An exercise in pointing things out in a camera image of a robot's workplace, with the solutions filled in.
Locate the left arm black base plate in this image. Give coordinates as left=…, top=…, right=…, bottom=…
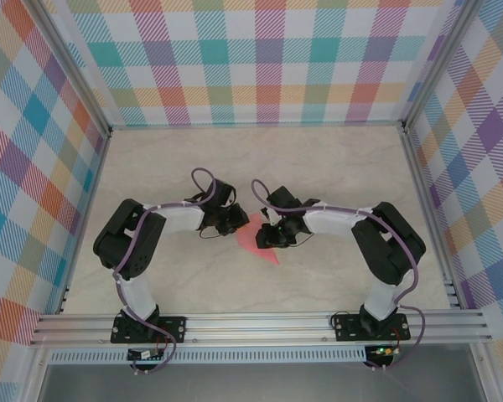
left=110, top=314, right=189, bottom=344

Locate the pink cloth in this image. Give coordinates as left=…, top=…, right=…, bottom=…
left=236, top=213, right=281, bottom=266

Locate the aluminium frame post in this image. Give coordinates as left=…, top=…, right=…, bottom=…
left=402, top=0, right=474, bottom=131
left=28, top=0, right=112, bottom=137

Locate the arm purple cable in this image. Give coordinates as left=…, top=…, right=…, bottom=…
left=112, top=167, right=219, bottom=377
left=250, top=178, right=428, bottom=373

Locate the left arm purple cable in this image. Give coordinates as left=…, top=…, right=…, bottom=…
left=112, top=167, right=219, bottom=377

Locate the aluminium side rail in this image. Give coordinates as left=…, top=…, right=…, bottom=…
left=400, top=125, right=462, bottom=311
left=56, top=130, right=112, bottom=315

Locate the left gripper thin black cable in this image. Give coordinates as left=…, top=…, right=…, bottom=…
left=198, top=225, right=226, bottom=241

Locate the thin aluminium rail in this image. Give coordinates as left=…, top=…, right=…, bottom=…
left=108, top=121, right=406, bottom=131

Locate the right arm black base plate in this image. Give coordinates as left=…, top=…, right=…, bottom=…
left=332, top=312, right=411, bottom=343

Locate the aluminium mounting rail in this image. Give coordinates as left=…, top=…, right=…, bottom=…
left=29, top=308, right=494, bottom=348

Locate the perforated metal cable tray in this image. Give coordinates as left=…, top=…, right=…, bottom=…
left=48, top=343, right=397, bottom=364

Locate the grey metal panel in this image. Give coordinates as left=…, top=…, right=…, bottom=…
left=37, top=362, right=487, bottom=402

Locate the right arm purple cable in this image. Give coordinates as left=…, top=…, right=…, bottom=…
left=250, top=178, right=428, bottom=373

